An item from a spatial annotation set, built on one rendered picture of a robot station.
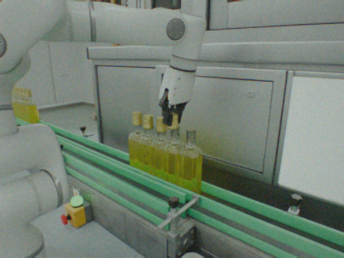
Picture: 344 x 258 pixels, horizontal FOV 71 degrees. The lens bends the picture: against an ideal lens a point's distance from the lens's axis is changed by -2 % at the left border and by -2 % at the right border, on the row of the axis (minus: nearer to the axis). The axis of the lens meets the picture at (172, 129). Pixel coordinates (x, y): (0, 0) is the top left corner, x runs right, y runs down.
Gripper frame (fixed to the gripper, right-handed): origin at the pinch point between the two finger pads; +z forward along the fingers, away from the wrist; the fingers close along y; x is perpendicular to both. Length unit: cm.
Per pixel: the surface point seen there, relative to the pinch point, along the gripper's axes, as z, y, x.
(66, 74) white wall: 177, -264, -564
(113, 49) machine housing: -8, -14, -49
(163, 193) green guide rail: 22.7, 4.9, 6.3
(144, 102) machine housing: 9.4, -17.2, -29.2
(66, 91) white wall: 221, -258, -552
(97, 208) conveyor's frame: 40.1, 14.5, -14.3
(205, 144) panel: 10.7, -14.2, 6.1
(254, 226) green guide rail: 15.1, 2.4, 33.7
